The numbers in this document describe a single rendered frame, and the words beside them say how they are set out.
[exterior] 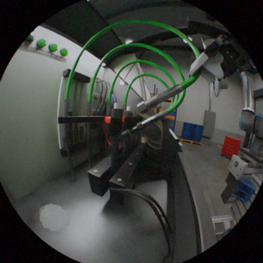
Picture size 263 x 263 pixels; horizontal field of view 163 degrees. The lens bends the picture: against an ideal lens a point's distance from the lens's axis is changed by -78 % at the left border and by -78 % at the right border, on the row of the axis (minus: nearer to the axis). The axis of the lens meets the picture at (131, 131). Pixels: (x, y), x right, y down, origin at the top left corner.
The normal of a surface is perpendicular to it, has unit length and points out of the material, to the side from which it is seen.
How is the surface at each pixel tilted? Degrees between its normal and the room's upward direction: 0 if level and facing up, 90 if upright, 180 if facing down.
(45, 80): 90
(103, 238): 0
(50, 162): 90
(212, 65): 99
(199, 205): 0
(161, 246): 0
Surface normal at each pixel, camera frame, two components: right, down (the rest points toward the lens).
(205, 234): 0.10, -0.97
